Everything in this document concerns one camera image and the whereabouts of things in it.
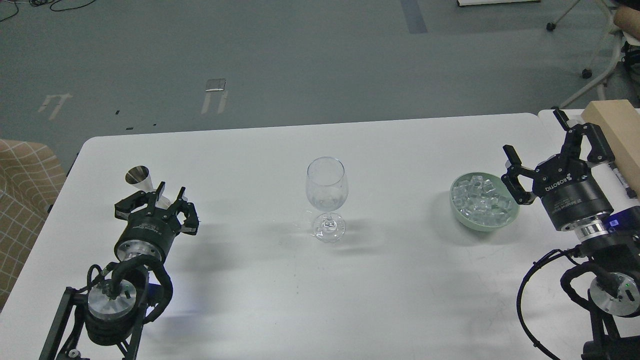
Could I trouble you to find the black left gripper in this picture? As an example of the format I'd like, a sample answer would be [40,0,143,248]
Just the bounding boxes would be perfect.
[114,181,200,264]

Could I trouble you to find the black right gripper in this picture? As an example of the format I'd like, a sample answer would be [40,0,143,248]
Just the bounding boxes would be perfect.
[501,107,616,231]

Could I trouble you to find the steel jigger measuring cup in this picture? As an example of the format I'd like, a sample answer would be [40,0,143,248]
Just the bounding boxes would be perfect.
[125,165,171,210]

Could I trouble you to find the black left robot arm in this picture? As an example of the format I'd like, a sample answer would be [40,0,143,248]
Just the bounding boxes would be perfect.
[39,182,200,360]

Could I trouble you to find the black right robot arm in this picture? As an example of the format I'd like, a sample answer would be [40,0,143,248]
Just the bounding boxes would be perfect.
[501,107,640,360]

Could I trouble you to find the green bowl of ice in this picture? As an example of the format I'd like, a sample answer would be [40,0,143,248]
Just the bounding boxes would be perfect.
[449,172,520,232]

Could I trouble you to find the clear wine glass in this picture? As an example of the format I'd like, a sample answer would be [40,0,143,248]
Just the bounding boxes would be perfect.
[305,156,349,243]

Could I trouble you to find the light wooden block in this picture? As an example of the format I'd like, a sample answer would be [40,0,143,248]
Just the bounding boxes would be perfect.
[581,99,640,192]

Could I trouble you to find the black marker pen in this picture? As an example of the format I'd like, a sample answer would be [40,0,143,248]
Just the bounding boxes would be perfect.
[608,162,638,199]

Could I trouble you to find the white office chair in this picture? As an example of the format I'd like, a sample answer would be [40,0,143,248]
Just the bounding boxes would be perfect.
[554,0,639,109]

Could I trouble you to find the seated person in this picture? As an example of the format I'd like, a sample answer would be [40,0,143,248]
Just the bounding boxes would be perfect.
[614,0,640,98]

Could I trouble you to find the black floor cables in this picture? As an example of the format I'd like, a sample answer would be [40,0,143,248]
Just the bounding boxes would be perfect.
[0,0,96,22]

